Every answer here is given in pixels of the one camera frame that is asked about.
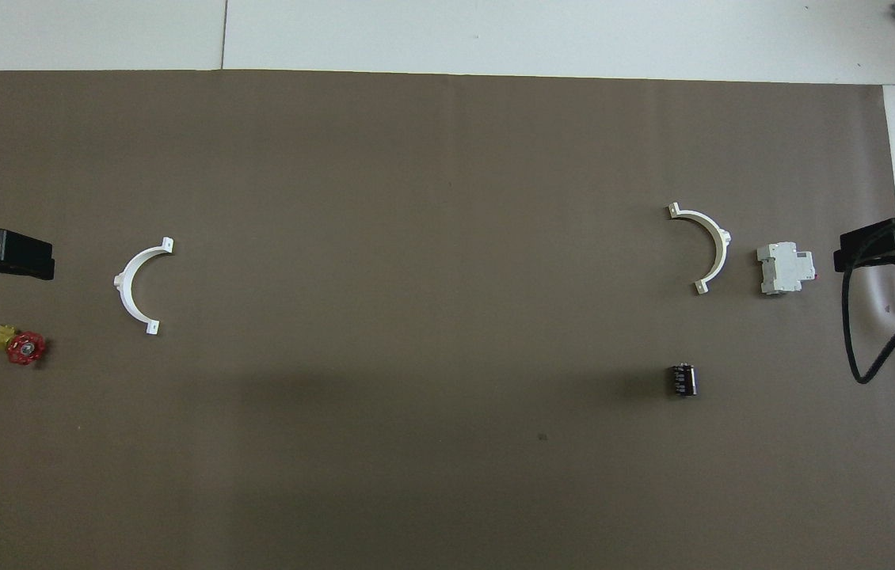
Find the white half pipe clamp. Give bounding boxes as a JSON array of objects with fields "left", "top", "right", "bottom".
[
  {"left": 668, "top": 203, "right": 733, "bottom": 295},
  {"left": 112, "top": 237, "right": 176, "bottom": 336}
]

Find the white circuit breaker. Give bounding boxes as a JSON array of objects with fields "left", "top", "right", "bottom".
[{"left": 756, "top": 241, "right": 817, "bottom": 297}]

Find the red handled brass valve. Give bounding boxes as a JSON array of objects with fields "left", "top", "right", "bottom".
[{"left": 0, "top": 323, "right": 48, "bottom": 367}]

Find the brown paper table mat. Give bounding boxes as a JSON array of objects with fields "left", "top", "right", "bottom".
[{"left": 0, "top": 70, "right": 895, "bottom": 570}]

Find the black cylindrical capacitor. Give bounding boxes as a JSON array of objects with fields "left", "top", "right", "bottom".
[{"left": 667, "top": 363, "right": 698, "bottom": 397}]

